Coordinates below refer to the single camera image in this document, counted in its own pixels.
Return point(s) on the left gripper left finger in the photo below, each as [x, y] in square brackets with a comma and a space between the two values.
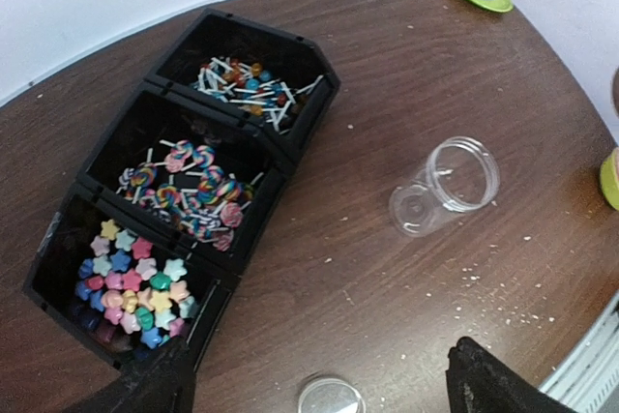
[163, 382]

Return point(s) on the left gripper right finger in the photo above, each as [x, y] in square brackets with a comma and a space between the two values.
[479, 382]

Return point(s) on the black three-compartment candy bin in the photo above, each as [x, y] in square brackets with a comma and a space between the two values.
[153, 236]

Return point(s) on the clear plastic jar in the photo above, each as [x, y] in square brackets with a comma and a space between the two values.
[459, 177]

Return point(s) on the star candies pile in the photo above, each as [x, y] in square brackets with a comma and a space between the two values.
[128, 294]

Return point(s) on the clear jar lid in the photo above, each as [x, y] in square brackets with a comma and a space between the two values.
[329, 394]

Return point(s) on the swirl lollipops pile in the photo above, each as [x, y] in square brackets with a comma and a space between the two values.
[186, 187]

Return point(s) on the green bowl with red lid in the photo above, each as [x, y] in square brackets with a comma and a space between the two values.
[608, 178]

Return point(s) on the small round lollipops pile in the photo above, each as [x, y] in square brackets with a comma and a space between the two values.
[255, 90]

